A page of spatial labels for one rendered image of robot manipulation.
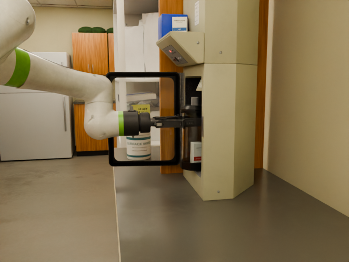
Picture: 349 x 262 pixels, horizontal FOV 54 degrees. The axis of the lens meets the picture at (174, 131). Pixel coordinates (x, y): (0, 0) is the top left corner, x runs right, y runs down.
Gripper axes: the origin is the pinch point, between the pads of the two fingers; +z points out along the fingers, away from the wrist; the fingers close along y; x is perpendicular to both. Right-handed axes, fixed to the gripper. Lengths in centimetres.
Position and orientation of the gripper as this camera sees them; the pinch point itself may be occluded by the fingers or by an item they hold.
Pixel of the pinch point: (193, 120)
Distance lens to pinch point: 128.5
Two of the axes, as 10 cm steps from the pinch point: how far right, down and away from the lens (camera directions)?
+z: 9.9, -0.5, 1.6
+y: -1.7, -1.5, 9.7
